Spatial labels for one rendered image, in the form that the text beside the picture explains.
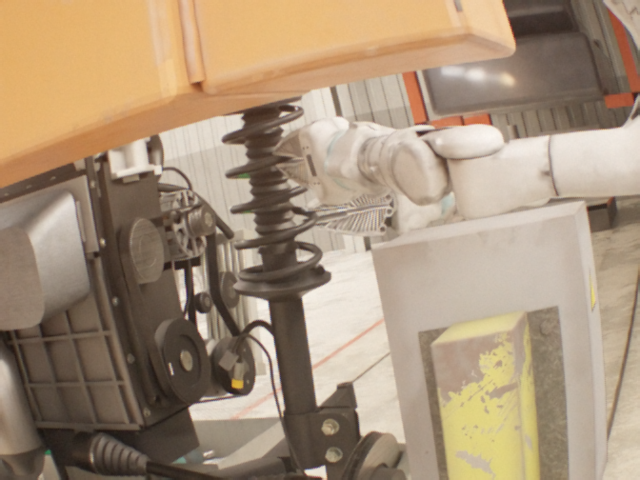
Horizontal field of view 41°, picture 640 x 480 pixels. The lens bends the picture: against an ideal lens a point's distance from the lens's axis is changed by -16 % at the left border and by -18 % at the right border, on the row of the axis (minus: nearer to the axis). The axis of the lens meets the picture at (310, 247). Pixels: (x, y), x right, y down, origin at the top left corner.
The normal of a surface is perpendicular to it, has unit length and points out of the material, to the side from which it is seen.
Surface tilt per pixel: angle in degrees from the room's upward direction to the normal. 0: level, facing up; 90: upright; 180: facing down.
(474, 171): 101
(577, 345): 90
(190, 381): 90
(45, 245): 90
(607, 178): 111
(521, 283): 90
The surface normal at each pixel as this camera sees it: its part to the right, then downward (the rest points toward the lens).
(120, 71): -0.38, 0.15
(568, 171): -0.48, 0.33
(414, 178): -0.82, 0.36
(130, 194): 0.90, -0.16
